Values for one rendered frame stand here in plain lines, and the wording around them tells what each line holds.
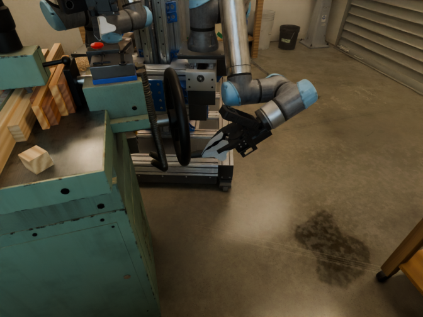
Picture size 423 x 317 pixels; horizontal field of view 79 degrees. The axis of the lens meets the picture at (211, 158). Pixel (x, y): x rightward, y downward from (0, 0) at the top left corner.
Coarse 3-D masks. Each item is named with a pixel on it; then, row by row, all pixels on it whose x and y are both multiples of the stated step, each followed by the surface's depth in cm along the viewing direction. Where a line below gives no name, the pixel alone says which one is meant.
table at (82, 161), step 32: (32, 128) 57; (64, 128) 57; (96, 128) 57; (128, 128) 66; (64, 160) 48; (96, 160) 48; (0, 192) 43; (32, 192) 45; (64, 192) 47; (96, 192) 49
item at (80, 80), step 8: (72, 64) 61; (64, 72) 58; (72, 72) 60; (72, 80) 59; (80, 80) 63; (72, 88) 60; (80, 88) 64; (72, 96) 62; (80, 96) 63; (80, 104) 63
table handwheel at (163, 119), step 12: (168, 72) 68; (168, 84) 76; (180, 84) 65; (168, 96) 85; (180, 96) 63; (168, 108) 87; (180, 108) 63; (168, 120) 75; (180, 120) 63; (180, 132) 65; (180, 144) 67; (180, 156) 81
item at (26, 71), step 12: (24, 48) 57; (36, 48) 57; (0, 60) 53; (12, 60) 54; (24, 60) 54; (36, 60) 55; (0, 72) 54; (12, 72) 55; (24, 72) 56; (36, 72) 56; (48, 72) 62; (0, 84) 56; (12, 84) 56; (24, 84) 57; (36, 84) 58
